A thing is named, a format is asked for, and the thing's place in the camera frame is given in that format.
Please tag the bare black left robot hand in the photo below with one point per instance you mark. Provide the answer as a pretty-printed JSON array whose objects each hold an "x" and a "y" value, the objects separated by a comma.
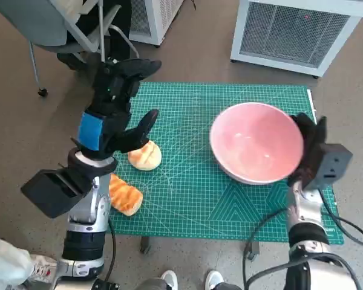
[{"x": 115, "y": 121}]

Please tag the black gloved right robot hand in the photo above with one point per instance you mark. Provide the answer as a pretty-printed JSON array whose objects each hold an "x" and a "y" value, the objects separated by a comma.
[{"x": 313, "y": 136}]

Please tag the round toy bread bun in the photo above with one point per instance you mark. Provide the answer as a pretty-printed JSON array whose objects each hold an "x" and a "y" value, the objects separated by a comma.
[{"x": 146, "y": 158}]

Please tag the pink bowl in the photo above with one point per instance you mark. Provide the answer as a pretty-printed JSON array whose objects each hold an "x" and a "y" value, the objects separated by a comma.
[{"x": 254, "y": 142}]

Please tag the long striped toy bread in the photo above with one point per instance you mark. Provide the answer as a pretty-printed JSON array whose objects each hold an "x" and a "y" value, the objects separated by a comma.
[{"x": 125, "y": 196}]

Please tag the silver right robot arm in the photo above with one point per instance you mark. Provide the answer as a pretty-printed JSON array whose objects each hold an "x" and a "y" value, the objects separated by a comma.
[{"x": 308, "y": 208}]

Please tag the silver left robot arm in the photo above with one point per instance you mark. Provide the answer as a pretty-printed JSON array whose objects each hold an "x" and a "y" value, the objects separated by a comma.
[{"x": 84, "y": 241}]

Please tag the seated person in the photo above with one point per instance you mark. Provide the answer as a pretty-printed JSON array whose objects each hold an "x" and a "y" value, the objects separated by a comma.
[{"x": 121, "y": 33}]

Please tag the green cutting mat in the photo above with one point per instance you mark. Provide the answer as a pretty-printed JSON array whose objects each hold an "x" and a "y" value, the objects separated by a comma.
[{"x": 184, "y": 196}]

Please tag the large white mesh cabinet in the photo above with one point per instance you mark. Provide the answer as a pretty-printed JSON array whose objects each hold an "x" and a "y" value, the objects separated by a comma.
[{"x": 290, "y": 30}]

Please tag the small white mesh cabinet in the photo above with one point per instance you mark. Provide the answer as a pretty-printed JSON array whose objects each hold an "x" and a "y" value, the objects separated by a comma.
[{"x": 157, "y": 18}]

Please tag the grey office chair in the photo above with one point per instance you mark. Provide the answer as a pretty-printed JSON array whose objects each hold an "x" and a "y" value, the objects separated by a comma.
[{"x": 33, "y": 24}]

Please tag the black table leg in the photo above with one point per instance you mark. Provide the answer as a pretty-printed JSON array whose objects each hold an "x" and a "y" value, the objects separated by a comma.
[
  {"x": 145, "y": 245},
  {"x": 252, "y": 251}
]

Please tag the white shoe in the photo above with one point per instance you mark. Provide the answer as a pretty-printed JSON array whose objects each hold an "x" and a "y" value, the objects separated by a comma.
[
  {"x": 170, "y": 279},
  {"x": 214, "y": 279}
]

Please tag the standing person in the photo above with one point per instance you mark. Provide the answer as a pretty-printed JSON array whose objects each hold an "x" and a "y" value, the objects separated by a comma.
[{"x": 6, "y": 262}]

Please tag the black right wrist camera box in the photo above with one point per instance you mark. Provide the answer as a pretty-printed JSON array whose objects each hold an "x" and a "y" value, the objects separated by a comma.
[{"x": 332, "y": 166}]

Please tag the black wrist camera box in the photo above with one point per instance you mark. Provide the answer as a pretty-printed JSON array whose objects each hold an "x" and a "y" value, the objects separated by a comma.
[
  {"x": 332, "y": 166},
  {"x": 51, "y": 193}
]

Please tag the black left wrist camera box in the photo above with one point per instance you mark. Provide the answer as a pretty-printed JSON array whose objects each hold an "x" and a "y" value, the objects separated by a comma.
[{"x": 51, "y": 193}]

